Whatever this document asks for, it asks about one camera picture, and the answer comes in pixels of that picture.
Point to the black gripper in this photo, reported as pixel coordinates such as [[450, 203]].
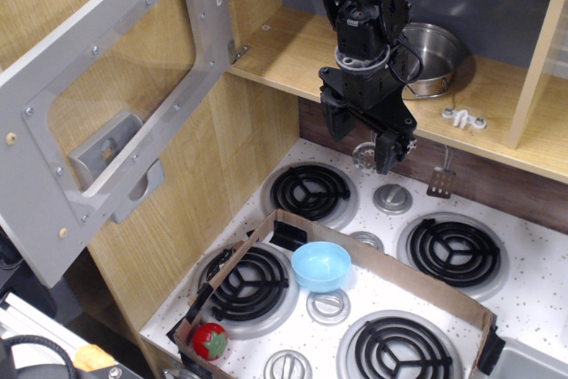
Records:
[[369, 90]]

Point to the grey microwave door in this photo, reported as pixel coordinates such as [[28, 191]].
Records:
[[155, 58]]

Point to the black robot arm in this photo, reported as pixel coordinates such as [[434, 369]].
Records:
[[362, 27]]

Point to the round metal strainer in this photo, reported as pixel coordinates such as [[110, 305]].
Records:
[[363, 155]]

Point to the grey back stove knob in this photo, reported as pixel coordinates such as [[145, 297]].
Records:
[[392, 199]]

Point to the grey stove knob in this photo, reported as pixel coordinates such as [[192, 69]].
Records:
[[329, 309], [368, 238], [287, 364], [392, 199]]

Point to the back left burner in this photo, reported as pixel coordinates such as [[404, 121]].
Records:
[[314, 191]]

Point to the burner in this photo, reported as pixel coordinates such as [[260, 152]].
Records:
[[314, 191], [396, 344], [257, 296], [459, 250]]

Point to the small metal spatula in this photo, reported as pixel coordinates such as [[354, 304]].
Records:
[[442, 180]]

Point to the grey middle stove knob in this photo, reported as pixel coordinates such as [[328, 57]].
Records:
[[368, 238]]

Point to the brown cardboard barrier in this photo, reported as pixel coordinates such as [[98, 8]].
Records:
[[436, 292]]

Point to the white plastic clip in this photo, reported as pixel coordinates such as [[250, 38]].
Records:
[[462, 118]]

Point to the stainless steel pot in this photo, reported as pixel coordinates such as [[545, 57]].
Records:
[[442, 54]]

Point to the light blue bowl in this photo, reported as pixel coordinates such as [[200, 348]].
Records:
[[321, 266]]

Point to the back right burner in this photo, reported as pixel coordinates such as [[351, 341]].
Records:
[[459, 250]]

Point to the grey lower stove knob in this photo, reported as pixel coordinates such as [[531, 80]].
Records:
[[329, 309]]

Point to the front left burner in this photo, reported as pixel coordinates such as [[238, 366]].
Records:
[[257, 296]]

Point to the front right burner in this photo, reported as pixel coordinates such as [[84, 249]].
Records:
[[396, 344]]

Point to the grey front stove knob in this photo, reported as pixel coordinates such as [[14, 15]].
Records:
[[287, 364]]

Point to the red toy strawberry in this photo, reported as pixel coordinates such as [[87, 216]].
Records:
[[210, 341]]

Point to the grey sink basin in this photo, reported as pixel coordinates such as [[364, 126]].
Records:
[[520, 361]]

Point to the grey wall holder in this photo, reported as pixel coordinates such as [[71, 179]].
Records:
[[93, 156]]

